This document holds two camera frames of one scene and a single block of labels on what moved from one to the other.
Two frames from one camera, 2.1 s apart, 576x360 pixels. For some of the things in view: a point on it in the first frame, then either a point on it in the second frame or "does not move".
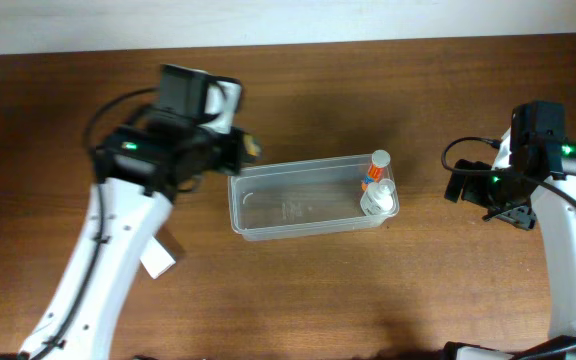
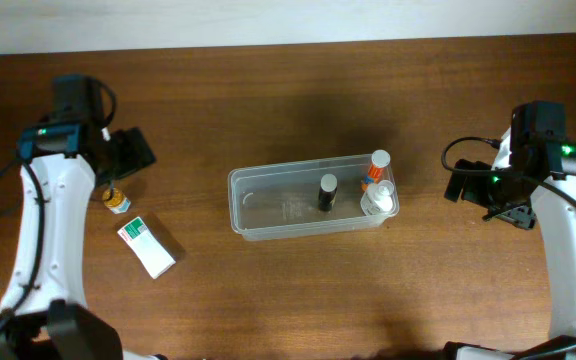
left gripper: (235, 150) -> (131, 151)
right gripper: (468, 185) does not move
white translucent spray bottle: (379, 198) does not move
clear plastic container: (302, 198) does not move
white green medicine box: (155, 259) does not move
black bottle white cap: (251, 149) -> (327, 192)
